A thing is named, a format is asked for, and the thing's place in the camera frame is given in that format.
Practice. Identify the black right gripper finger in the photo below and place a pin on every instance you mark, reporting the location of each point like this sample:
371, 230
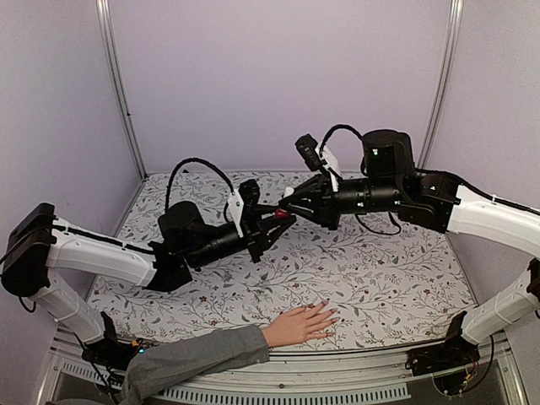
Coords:
307, 193
311, 213

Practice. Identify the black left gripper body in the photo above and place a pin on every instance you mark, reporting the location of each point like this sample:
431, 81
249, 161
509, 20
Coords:
251, 233

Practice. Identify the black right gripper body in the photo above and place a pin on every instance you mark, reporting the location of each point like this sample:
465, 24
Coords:
328, 216

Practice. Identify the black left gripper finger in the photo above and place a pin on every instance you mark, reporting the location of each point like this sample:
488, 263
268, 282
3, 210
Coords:
270, 230
260, 210

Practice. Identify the red nail polish bottle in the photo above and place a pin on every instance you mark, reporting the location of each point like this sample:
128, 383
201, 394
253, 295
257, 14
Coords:
282, 214

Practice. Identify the grey sleeved forearm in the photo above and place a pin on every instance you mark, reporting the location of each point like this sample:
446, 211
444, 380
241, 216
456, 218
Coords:
170, 364

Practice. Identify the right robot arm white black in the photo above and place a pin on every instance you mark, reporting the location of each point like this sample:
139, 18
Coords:
432, 199

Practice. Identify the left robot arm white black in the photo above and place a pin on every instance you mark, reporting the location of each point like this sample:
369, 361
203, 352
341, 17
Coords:
43, 243

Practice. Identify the mannequin hand with nails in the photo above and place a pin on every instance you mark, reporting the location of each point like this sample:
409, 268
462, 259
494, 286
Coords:
300, 325

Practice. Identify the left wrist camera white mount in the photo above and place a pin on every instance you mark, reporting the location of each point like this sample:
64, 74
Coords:
240, 200

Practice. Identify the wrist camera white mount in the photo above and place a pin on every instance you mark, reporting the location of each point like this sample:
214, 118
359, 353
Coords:
320, 159
240, 200

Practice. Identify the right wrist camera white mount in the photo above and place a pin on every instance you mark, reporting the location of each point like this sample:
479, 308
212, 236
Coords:
320, 159

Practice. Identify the aluminium corner post right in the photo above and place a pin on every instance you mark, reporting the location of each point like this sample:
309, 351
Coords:
444, 77

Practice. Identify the aluminium corner post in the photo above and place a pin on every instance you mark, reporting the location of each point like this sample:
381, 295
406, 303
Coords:
444, 77
103, 9

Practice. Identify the aluminium front rail frame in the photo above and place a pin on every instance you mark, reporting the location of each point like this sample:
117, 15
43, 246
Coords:
371, 376

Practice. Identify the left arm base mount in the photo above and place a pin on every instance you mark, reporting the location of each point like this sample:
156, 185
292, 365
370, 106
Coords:
109, 351

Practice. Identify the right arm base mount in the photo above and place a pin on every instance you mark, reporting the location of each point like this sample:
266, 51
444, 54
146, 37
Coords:
453, 352

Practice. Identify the aluminium corner post left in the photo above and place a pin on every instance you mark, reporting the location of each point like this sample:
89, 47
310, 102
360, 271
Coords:
103, 9

